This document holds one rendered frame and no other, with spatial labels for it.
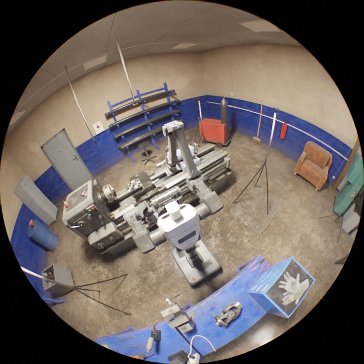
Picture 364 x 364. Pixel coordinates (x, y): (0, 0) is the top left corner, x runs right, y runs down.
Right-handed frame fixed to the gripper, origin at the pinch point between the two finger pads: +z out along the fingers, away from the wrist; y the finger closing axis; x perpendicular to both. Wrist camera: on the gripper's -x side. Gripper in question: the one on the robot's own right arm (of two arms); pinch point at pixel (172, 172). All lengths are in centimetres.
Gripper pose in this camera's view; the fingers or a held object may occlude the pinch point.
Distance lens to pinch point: 133.8
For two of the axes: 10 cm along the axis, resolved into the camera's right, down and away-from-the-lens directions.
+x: 5.0, 8.3, -2.3
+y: -8.6, 4.5, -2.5
